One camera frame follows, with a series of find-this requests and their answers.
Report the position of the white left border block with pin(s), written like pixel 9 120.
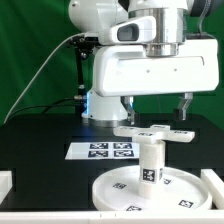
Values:
pixel 5 184

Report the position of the white round table top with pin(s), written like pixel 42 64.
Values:
pixel 118 190

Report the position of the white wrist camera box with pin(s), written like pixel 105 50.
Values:
pixel 134 31

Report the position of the white marker tag plate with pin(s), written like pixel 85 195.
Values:
pixel 102 150

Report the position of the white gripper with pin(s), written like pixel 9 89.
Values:
pixel 127 71

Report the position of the white right border block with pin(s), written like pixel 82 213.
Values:
pixel 215 186

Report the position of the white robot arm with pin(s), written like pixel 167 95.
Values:
pixel 94 16

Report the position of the white cross-shaped table base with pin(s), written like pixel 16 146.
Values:
pixel 153 134

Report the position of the black camera stand pole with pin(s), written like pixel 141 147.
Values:
pixel 82 93

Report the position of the white front border rail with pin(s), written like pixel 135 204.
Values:
pixel 96 217

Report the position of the white border block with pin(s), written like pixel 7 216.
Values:
pixel 215 186
pixel 5 184

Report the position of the black camera on stand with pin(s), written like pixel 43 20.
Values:
pixel 82 41

